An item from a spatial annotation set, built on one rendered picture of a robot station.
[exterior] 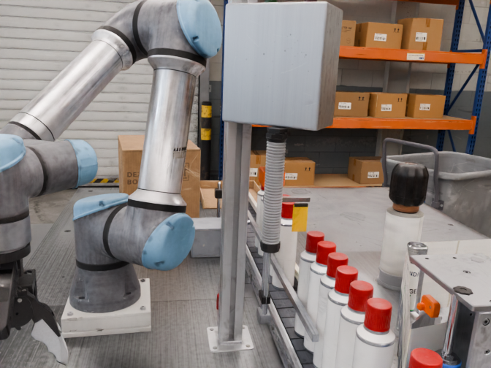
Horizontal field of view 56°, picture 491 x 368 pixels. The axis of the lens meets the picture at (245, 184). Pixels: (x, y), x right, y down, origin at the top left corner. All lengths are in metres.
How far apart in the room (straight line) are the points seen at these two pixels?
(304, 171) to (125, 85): 2.09
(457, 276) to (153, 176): 0.56
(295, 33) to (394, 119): 4.43
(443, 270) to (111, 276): 0.66
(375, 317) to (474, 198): 2.76
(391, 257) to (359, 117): 3.95
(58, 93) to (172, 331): 0.53
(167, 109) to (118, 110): 4.27
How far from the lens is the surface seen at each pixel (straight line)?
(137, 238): 0.90
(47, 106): 0.88
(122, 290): 1.03
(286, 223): 1.04
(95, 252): 1.00
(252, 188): 2.13
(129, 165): 1.45
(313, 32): 0.73
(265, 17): 0.76
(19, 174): 0.69
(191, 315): 1.09
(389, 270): 1.17
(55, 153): 0.73
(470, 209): 3.37
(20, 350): 1.04
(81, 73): 0.93
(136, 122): 5.18
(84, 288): 1.05
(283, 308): 1.03
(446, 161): 3.96
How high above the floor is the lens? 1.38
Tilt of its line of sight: 14 degrees down
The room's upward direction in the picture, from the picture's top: 3 degrees clockwise
